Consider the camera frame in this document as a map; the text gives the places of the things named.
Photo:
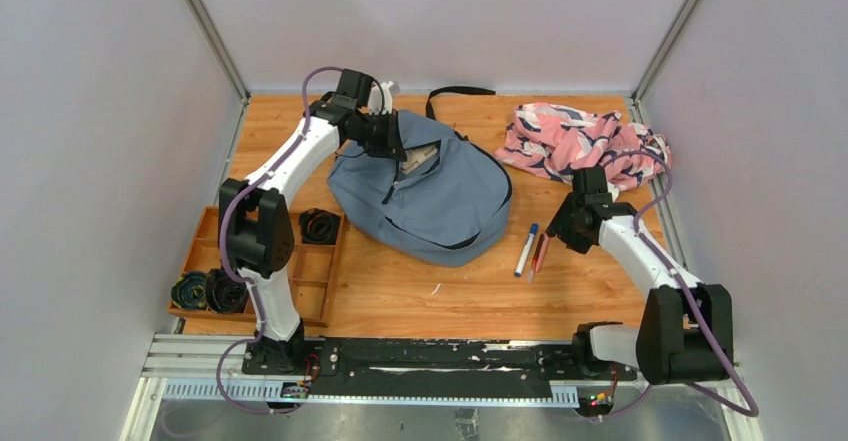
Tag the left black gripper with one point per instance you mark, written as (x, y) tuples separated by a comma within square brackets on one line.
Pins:
[(389, 137)]

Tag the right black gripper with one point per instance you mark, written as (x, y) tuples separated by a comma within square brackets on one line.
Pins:
[(559, 226)]

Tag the pink pen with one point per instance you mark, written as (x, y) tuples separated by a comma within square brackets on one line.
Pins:
[(543, 252)]

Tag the blue cap marker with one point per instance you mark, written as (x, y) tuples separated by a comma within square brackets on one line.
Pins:
[(526, 249)]

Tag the blue student backpack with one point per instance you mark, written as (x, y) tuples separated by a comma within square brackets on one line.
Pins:
[(447, 211)]

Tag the beige snap wallet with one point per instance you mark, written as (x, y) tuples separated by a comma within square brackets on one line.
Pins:
[(415, 157)]

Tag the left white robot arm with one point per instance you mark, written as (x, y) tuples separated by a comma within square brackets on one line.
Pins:
[(256, 236)]

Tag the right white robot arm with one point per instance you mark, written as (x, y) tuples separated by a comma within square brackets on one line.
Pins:
[(686, 331)]

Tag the pink floral cloth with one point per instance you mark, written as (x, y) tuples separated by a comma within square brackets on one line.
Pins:
[(551, 141)]

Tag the wooden compartment tray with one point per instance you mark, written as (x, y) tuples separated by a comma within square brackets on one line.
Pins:
[(312, 272)]

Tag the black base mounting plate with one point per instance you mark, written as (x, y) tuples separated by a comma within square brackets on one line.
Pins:
[(441, 369)]

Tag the dark rolled sock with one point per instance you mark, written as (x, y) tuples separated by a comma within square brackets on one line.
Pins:
[(224, 295)]

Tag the green patterned rolled sock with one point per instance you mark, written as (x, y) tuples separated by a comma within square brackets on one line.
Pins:
[(189, 291)]

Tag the aluminium frame rail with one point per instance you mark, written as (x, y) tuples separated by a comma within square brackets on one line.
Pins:
[(215, 388)]

